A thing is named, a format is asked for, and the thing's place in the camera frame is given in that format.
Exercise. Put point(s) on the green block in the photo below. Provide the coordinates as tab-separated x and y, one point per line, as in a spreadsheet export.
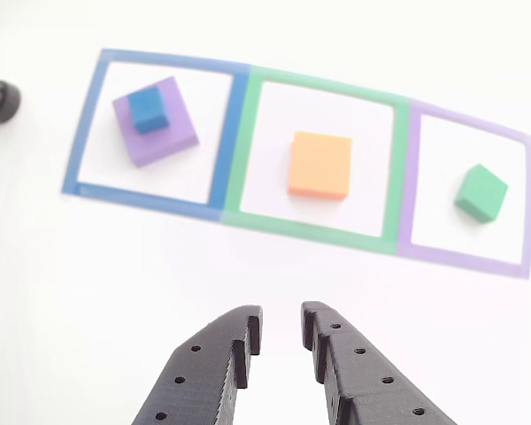
480	192

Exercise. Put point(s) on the orange block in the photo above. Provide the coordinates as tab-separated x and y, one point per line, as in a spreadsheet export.
320	164

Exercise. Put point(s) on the large purple block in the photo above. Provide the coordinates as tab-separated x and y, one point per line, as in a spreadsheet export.
172	137

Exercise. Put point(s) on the small blue cube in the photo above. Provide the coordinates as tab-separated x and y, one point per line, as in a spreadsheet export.
147	110

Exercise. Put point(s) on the black tripod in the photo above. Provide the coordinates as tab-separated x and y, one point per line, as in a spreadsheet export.
2	101

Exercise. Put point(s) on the green tape square frame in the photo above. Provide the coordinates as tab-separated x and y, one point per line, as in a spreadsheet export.
234	168

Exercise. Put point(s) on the purple tape square frame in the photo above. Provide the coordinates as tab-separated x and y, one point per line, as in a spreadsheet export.
528	199

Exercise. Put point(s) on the blue tape square frame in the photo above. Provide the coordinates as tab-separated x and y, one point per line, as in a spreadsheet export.
79	133

